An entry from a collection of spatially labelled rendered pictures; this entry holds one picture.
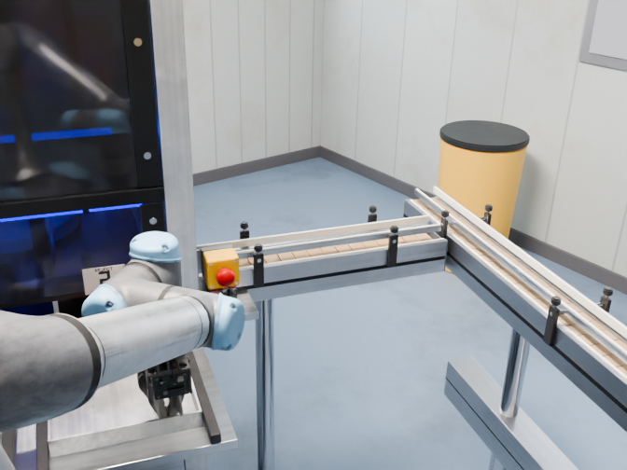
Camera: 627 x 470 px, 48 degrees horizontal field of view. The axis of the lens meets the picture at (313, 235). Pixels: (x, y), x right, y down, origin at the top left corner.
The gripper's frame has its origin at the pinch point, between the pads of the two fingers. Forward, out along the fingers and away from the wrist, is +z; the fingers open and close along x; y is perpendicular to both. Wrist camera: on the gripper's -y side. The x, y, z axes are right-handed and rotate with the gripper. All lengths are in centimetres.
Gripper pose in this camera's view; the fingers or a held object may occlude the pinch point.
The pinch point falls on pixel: (167, 411)
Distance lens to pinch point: 132.4
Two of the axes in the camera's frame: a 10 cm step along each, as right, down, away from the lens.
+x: 9.4, -1.3, 3.1
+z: -0.2, 9.0, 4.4
